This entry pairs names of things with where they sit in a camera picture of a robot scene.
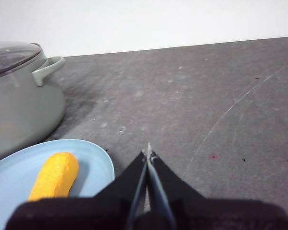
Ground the glass lid with green knob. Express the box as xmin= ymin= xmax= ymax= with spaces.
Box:
xmin=0 ymin=41 xmax=43 ymax=78

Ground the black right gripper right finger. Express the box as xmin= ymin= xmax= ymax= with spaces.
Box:
xmin=147 ymin=143 xmax=288 ymax=230

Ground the pale green electric steamer pot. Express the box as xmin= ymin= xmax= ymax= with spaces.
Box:
xmin=0 ymin=49 xmax=67 ymax=165

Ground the blue round plate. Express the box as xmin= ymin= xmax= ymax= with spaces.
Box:
xmin=0 ymin=138 xmax=116 ymax=230

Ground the yellow corn cob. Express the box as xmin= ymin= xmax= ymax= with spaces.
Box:
xmin=27 ymin=151 xmax=80 ymax=202

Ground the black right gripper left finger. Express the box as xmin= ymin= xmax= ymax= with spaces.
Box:
xmin=5 ymin=150 xmax=148 ymax=230

